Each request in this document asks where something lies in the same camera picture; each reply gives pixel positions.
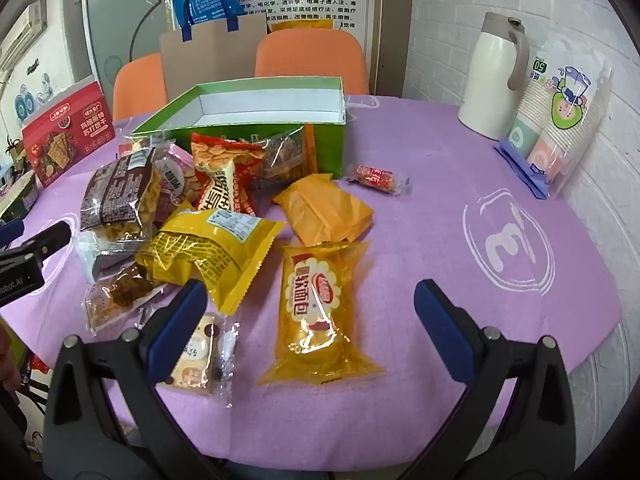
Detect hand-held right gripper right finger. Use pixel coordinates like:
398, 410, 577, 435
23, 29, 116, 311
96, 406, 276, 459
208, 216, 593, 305
400, 279, 576, 480

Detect wall poster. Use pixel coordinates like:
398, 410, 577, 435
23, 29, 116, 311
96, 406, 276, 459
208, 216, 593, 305
235, 0, 378, 93

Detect yellow bread packet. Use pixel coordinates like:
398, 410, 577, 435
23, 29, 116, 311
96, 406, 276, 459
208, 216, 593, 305
256, 240, 387, 387

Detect white air conditioner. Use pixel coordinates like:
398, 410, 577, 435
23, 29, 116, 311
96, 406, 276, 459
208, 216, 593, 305
0, 2, 51, 73

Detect small red candy packet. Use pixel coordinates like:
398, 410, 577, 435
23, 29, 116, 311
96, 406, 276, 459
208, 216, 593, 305
346, 163, 412, 196

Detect white thermos jug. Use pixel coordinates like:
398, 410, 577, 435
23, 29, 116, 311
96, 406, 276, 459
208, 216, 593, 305
457, 11, 531, 142

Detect clear crinkled snack packet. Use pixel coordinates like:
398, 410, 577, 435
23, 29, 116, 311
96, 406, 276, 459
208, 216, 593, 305
255, 125, 320, 181

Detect purple tablecloth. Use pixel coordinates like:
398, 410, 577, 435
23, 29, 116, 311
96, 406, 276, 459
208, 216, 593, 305
0, 95, 623, 471

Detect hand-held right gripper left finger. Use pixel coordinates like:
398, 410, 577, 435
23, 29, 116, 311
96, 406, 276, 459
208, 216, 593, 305
42, 279, 226, 480

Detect white snack packet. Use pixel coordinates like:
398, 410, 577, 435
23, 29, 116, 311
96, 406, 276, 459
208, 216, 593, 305
74, 232, 151, 283

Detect clear chocolate chip biscuit packet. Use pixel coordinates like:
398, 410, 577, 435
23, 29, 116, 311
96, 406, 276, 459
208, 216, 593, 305
157, 310, 242, 409

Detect person's left hand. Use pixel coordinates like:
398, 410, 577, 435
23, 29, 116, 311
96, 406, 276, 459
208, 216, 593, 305
0, 327, 23, 392

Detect clear packet of brown snack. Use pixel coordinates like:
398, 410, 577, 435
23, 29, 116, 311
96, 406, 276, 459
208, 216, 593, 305
84, 262, 168, 337

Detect round patterned tin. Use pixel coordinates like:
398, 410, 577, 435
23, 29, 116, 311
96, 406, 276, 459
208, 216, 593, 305
0, 172, 41, 222

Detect brown paper bag blue handles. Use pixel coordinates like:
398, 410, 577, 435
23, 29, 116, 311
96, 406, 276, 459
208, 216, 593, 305
160, 0, 268, 108

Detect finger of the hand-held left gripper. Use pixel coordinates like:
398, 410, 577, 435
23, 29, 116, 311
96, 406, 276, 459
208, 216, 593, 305
0, 219, 26, 252
7, 220, 74, 263

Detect pink cracker packet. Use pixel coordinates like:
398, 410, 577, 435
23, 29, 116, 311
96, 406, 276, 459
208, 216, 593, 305
150, 147, 201, 223

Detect blue round wall decoration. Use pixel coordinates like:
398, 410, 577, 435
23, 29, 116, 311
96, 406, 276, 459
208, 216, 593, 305
12, 72, 56, 128

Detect red cracker box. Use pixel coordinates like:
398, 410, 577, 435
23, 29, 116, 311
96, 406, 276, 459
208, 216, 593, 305
21, 76, 117, 188

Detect red chip packet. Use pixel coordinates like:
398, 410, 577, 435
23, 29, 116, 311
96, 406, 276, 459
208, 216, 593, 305
191, 131, 268, 217

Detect yellow snack packet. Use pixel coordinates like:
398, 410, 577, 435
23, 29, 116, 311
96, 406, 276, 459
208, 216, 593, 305
135, 202, 286, 317

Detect orange snack packet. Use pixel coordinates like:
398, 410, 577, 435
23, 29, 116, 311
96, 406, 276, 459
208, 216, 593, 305
271, 173, 376, 247

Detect pack of paper cups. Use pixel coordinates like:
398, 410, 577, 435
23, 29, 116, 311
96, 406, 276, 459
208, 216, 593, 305
507, 30, 613, 196

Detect green cardboard box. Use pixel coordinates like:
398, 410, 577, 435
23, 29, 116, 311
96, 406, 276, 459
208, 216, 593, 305
131, 77, 347, 181

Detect brown packet of yellow snacks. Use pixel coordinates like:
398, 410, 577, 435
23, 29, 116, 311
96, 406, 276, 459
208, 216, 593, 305
80, 147, 163, 241

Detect orange chair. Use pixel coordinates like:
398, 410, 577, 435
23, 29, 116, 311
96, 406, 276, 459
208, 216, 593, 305
255, 29, 370, 96
112, 55, 168, 121

